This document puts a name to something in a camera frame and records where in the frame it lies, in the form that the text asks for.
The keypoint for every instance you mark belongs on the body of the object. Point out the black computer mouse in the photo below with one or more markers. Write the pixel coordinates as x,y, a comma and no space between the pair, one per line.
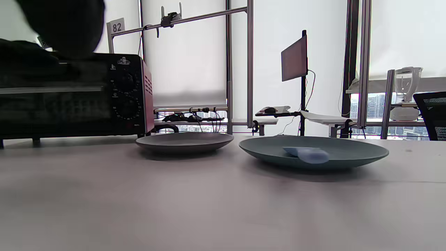
270,109

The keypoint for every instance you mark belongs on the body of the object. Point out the white blender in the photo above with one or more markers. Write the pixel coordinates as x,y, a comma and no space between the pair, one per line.
406,87

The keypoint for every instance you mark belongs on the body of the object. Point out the red toaster oven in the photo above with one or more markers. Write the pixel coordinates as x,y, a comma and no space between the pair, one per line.
69,104

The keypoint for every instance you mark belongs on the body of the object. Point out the grey plate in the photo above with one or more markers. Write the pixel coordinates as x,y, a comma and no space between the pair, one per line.
184,141

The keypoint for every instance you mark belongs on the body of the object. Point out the white desk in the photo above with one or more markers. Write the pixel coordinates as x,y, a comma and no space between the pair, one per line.
324,118
244,121

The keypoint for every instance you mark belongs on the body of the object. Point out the blue dessert spatula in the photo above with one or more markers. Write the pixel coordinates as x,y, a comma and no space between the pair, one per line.
310,155

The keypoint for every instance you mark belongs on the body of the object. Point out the dark flat monitor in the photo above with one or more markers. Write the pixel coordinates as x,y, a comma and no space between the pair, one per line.
294,59

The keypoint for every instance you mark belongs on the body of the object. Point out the black mesh office chair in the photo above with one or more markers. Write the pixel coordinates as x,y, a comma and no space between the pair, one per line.
433,115

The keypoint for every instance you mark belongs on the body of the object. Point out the white number sign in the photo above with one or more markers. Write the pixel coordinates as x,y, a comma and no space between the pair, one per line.
116,27
43,43

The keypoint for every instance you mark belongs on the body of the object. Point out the person's right hand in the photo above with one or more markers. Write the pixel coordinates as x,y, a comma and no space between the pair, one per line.
62,24

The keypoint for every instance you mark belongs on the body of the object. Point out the aluminium frame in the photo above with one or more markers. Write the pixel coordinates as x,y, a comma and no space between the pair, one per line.
387,104
364,69
250,69

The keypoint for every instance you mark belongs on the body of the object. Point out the teal plate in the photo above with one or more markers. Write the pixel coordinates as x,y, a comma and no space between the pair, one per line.
348,151

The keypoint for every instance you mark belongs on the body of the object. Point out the black camera clamp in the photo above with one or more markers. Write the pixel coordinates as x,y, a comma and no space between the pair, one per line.
170,17

